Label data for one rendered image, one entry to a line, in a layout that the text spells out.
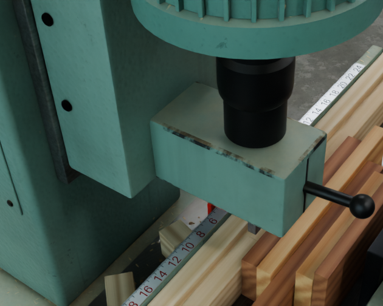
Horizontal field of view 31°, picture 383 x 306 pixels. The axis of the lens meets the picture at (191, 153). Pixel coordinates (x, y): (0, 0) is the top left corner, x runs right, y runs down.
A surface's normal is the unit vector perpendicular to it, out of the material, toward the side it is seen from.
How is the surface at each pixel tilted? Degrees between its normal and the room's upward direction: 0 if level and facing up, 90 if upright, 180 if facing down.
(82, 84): 90
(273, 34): 90
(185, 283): 0
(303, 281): 90
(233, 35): 90
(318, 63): 0
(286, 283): 0
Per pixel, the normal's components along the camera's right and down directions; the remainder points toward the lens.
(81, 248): 0.80, 0.36
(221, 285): -0.06, -0.75
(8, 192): -0.60, 0.55
